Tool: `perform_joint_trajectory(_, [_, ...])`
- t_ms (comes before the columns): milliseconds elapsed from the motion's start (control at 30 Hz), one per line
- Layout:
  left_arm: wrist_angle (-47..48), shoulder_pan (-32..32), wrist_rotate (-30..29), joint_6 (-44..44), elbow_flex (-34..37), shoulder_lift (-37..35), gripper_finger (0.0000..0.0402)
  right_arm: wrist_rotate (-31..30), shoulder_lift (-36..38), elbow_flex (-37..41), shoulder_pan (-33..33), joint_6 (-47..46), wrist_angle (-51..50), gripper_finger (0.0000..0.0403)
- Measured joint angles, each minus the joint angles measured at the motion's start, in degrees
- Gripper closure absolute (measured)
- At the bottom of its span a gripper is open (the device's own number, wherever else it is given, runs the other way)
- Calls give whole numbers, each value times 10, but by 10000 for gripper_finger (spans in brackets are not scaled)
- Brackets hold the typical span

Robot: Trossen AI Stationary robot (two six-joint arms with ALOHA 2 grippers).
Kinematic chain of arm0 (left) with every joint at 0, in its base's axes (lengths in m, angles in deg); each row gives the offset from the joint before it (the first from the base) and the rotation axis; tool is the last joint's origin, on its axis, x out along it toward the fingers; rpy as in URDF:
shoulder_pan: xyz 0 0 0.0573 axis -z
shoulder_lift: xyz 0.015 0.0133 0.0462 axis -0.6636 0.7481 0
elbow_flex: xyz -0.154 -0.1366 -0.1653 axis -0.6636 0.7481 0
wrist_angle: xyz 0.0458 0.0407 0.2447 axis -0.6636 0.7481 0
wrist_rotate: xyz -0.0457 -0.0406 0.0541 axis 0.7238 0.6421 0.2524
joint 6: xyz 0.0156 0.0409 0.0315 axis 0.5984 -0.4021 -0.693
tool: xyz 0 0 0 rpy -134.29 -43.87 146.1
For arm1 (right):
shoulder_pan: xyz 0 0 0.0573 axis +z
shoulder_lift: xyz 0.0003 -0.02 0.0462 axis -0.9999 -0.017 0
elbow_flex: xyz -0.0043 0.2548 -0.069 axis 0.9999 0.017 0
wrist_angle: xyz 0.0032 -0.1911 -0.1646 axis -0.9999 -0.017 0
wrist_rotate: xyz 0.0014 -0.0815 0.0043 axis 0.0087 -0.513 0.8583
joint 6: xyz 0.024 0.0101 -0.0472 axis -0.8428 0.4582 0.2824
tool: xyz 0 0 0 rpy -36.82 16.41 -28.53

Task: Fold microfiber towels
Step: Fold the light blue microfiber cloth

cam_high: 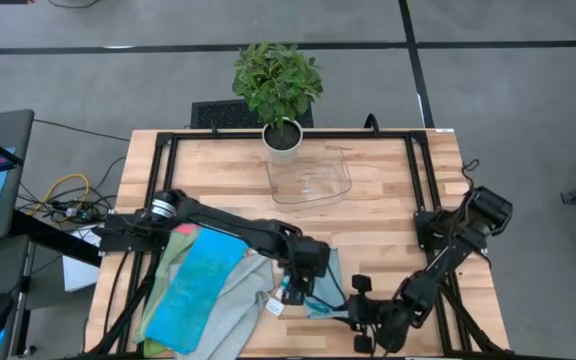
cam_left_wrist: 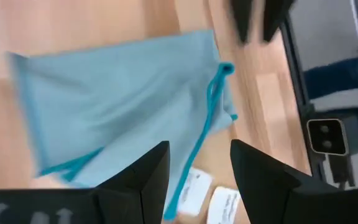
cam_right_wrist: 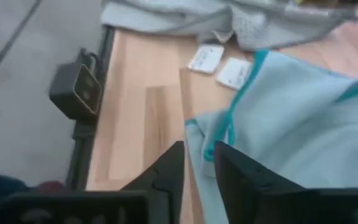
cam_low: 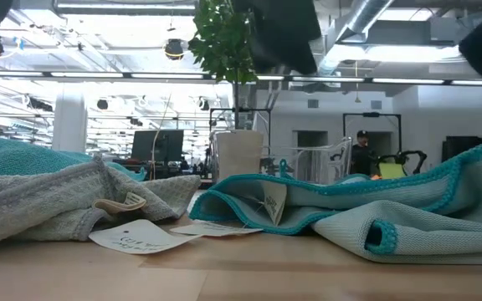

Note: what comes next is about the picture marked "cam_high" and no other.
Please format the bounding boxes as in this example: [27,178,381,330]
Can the clear plastic bin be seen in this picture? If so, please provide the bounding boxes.
[265,147,353,206]

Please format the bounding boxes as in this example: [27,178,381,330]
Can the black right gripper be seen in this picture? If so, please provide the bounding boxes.
[346,273,414,355]

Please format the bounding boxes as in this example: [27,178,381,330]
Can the pale green-edged towel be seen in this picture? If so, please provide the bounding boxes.
[132,227,203,346]

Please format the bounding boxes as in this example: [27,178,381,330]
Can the bright blue terry towel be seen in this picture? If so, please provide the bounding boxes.
[145,227,251,355]

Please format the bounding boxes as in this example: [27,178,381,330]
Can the yellow cable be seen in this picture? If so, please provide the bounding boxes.
[27,172,92,216]

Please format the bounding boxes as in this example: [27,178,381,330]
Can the light blue teal-edged towel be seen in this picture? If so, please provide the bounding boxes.
[303,247,351,321]

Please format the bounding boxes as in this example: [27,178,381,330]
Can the black floor vent grille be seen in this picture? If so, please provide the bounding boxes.
[190,98,315,130]

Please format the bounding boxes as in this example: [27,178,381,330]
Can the thin black floor cable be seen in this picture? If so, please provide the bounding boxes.
[32,117,133,144]

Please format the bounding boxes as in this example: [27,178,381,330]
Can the black cable bundle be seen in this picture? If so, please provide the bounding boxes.
[17,157,129,226]

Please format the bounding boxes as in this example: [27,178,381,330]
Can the black frame cable loop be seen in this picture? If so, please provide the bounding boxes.
[363,112,382,136]

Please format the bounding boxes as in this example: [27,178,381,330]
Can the white plant pot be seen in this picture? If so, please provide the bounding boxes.
[261,117,305,166]

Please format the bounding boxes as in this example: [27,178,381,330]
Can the grey waffle towel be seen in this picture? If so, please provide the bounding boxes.
[172,251,276,360]

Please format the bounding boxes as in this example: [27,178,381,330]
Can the black metal table frame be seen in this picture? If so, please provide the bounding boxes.
[85,128,512,360]

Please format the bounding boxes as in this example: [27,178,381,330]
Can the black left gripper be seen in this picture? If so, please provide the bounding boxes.
[278,238,332,307]

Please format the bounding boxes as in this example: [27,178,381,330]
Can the white paper tag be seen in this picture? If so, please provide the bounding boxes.
[265,296,286,318]

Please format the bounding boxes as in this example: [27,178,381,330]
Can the green leafy plant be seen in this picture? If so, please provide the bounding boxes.
[231,41,325,129]

